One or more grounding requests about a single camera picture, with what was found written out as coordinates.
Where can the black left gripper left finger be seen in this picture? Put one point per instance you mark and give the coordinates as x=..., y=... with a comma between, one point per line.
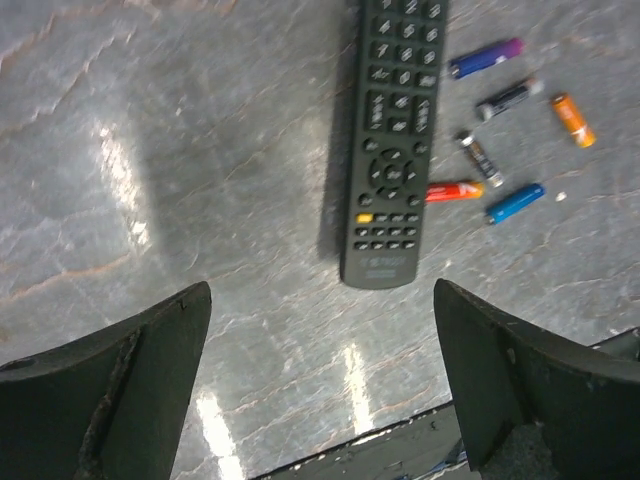
x=110, y=405

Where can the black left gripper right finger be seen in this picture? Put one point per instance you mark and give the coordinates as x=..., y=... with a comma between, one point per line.
x=504, y=372

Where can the black remote control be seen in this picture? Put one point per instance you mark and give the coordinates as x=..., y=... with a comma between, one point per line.
x=399, y=63

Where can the black gold battery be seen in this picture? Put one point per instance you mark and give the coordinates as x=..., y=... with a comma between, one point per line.
x=477, y=155

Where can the black white-tipped battery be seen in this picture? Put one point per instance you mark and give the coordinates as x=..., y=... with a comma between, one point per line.
x=508, y=98

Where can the blue purple battery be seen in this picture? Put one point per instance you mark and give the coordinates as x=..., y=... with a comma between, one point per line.
x=485, y=57

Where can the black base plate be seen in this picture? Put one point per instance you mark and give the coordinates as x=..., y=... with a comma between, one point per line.
x=426, y=446

